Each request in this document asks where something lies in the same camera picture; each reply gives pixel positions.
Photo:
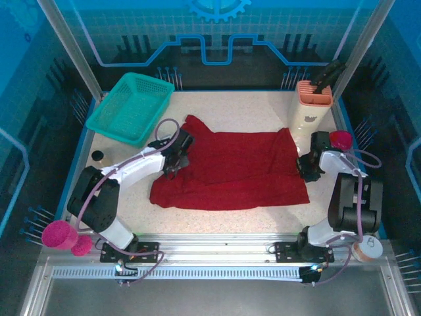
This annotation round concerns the clear cup pink lid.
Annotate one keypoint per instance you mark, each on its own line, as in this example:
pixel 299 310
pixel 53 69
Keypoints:
pixel 342 139

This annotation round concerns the aluminium mounting rail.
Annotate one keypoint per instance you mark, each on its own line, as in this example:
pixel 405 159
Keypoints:
pixel 213 247

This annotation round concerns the small magenta foam ball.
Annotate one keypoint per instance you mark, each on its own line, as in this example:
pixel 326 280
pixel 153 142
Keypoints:
pixel 82 246

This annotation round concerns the copper tape roll white top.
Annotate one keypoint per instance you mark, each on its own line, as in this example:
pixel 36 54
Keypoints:
pixel 366 248

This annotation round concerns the magenta foam cup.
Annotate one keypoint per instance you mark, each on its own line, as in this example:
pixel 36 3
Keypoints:
pixel 57 233

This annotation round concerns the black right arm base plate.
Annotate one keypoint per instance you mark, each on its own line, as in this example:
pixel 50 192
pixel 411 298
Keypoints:
pixel 284 251

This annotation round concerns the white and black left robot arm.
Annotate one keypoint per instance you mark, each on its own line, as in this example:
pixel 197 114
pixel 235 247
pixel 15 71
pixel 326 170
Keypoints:
pixel 138 168

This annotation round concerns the small black controller board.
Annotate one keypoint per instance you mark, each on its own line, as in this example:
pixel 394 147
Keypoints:
pixel 126 272
pixel 310 274

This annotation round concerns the teal plastic basket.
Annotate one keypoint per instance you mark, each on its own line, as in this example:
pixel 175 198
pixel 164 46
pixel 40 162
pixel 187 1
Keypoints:
pixel 131 108

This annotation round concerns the red t-shirt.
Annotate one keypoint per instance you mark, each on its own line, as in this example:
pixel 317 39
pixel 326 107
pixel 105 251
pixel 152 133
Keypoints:
pixel 237 171

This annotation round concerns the aluminium frame post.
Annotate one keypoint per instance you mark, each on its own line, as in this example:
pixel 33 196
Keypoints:
pixel 65 42
pixel 365 46

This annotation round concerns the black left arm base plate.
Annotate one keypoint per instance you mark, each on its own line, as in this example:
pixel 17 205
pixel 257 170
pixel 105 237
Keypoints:
pixel 149 251

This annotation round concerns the cream knife block orange top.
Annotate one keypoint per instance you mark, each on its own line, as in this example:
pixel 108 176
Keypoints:
pixel 307 115

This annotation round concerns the small jar black lid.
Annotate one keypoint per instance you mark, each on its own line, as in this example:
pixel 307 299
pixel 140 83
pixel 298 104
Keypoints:
pixel 97 155

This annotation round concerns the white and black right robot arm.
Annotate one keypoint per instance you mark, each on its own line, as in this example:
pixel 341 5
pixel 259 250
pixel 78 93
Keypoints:
pixel 332 161

